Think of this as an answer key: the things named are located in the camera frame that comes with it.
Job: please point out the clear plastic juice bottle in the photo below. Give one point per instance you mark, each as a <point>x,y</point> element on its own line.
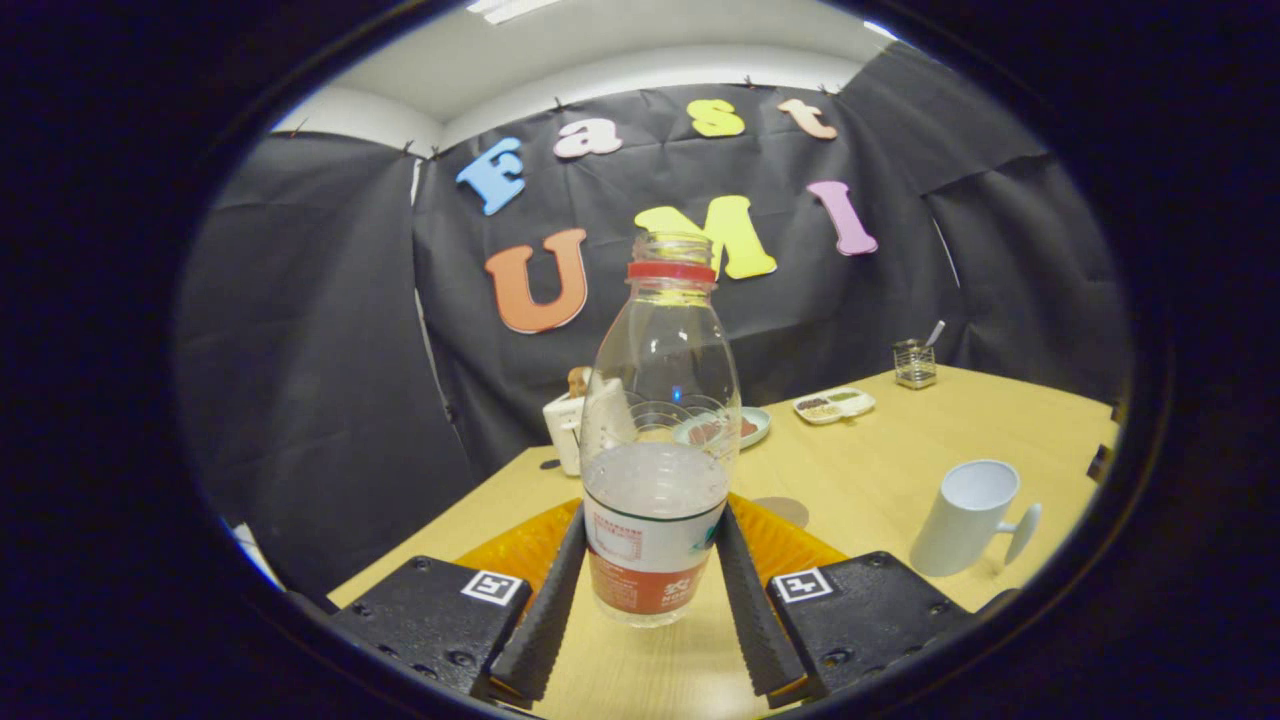
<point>655,500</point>

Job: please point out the white toaster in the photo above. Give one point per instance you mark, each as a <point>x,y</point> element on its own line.
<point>565,430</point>

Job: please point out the black backdrop cloth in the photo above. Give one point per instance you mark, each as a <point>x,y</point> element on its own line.
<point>330,350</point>

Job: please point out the pale green plate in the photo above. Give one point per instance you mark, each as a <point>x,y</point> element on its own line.
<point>760,425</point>

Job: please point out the brown bread slice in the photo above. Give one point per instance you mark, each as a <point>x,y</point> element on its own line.
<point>578,382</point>

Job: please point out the small black box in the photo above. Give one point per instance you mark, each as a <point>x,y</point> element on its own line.
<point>1101,463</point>

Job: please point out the large ceiling light panel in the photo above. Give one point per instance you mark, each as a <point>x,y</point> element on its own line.
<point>510,8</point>

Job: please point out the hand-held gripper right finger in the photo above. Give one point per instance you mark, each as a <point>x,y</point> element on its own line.
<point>755,620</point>

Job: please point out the white divided tray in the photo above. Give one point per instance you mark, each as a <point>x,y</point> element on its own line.
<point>833,405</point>

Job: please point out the round brown coaster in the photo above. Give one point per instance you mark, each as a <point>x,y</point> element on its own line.
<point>790,510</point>

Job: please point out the brown meat piece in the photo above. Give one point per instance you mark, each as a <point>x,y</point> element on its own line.
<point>710,432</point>
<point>748,427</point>

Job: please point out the small ceiling light panel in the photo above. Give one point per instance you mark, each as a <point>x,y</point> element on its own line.
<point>880,30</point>

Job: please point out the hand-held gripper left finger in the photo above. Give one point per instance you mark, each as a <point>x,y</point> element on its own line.
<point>545,620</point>

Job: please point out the wooden table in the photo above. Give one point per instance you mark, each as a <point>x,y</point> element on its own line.
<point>880,450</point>

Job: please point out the metal spoon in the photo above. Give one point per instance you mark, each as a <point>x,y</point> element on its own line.
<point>935,333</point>

